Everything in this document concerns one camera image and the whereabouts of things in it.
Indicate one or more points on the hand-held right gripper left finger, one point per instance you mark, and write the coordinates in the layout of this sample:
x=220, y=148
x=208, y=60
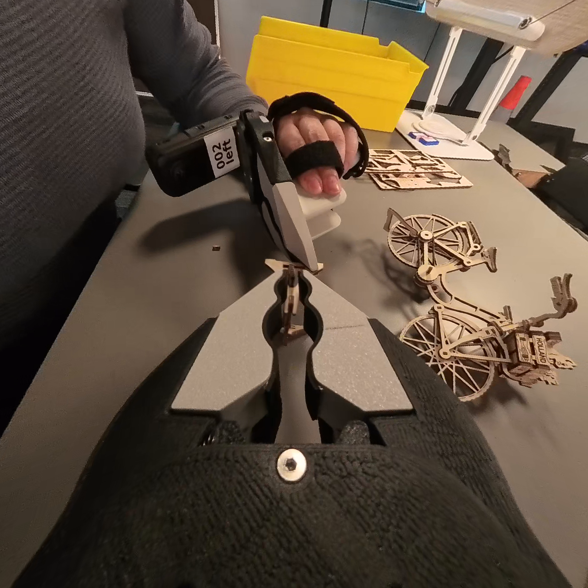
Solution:
x=216, y=363

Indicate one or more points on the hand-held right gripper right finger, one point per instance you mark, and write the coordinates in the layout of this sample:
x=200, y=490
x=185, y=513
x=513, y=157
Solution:
x=363, y=363

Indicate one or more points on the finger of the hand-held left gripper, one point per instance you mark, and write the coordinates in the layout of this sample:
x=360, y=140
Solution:
x=271, y=225
x=294, y=220

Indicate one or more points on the small wooden model assembly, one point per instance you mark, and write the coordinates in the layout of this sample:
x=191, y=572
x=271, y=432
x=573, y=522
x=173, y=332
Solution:
x=290, y=298

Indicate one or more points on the person's left forearm grey sleeve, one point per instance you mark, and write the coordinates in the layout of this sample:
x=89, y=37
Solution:
x=197, y=59

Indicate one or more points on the wooden bicycle model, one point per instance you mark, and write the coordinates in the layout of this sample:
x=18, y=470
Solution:
x=425, y=271

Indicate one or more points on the person's left hand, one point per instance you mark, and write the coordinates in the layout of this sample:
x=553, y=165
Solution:
x=317, y=128

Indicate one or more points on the person's torso grey sweater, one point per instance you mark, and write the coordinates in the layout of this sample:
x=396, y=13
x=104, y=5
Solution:
x=59, y=138

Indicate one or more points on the yellow plastic bin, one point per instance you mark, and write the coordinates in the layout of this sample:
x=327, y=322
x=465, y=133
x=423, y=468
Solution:
x=321, y=78

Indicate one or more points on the small blue red card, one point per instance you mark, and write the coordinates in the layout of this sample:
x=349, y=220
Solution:
x=425, y=138

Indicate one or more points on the white adjustable stand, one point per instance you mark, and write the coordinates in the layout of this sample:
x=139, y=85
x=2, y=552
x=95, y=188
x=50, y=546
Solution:
x=464, y=148

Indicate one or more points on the person's legs dark trousers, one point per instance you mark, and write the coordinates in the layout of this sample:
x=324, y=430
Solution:
x=27, y=376

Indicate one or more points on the wooden offcut pieces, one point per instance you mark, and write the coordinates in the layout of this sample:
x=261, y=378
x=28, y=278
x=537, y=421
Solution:
x=528, y=177

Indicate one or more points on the red object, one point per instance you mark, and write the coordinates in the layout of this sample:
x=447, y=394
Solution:
x=517, y=94

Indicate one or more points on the black bag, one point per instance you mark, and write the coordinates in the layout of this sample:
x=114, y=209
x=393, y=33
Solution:
x=569, y=193

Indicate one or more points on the black metal table frame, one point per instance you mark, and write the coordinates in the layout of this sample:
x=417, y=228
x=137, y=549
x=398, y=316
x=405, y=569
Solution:
x=558, y=78

